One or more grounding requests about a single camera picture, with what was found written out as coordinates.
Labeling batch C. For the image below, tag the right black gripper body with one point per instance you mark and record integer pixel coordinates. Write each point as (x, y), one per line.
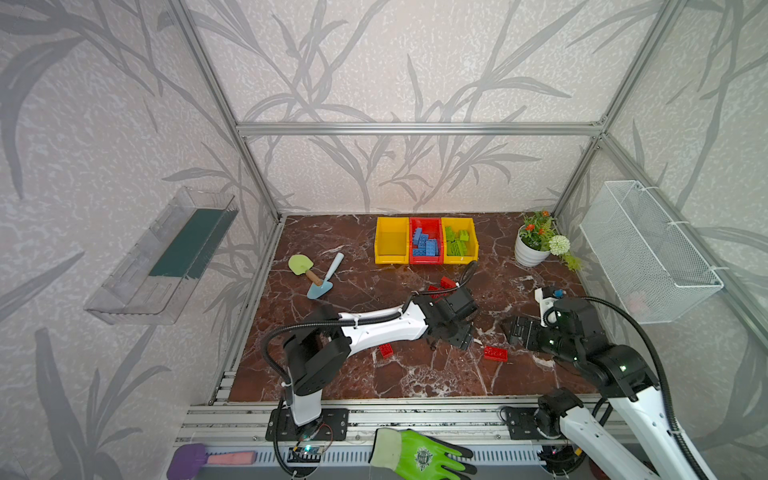
(550, 341)

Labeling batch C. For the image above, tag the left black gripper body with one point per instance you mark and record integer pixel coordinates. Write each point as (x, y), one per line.
(450, 328)

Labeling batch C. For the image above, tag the red lego top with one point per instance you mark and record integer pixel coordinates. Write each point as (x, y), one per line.
(447, 283)

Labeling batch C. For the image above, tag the blue lego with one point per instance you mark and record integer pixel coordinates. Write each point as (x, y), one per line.
(424, 245)

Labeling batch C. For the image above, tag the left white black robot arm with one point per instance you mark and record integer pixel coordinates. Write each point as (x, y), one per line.
(307, 356)

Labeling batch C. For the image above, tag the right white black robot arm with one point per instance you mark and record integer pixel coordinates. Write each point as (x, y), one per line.
(639, 436)

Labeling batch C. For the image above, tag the right yellow bin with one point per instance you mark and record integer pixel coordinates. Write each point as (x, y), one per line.
(461, 223)

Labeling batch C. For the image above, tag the yellow bin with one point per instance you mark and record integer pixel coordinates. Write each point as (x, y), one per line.
(392, 240)
(461, 223)

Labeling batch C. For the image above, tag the red middle bin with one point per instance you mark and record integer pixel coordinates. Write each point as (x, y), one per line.
(433, 227)

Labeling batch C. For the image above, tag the left yellow bin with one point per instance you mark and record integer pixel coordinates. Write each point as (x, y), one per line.
(392, 240)

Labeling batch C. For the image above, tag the white potted flower plant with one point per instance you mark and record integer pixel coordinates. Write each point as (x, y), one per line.
(538, 238)

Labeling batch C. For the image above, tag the green work glove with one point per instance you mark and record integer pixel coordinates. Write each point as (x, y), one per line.
(412, 455)

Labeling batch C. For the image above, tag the teal toy trowel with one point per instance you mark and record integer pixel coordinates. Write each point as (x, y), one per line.
(316, 291)

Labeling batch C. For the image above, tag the green toy spade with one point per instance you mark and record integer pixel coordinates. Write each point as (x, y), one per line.
(302, 265)

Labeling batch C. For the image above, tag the green circuit board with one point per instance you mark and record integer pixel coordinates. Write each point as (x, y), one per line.
(305, 454)

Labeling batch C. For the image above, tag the purple pink brush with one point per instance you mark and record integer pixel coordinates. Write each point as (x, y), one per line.
(189, 459)

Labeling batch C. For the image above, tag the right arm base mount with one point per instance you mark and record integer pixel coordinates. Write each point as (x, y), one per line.
(522, 423)

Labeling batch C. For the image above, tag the white wire mesh basket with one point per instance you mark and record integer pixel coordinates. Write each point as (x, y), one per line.
(652, 265)

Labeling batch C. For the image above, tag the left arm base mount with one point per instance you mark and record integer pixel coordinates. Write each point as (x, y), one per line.
(330, 426)

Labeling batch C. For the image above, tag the clear plastic wall shelf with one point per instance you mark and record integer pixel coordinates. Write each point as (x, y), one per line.
(157, 277)

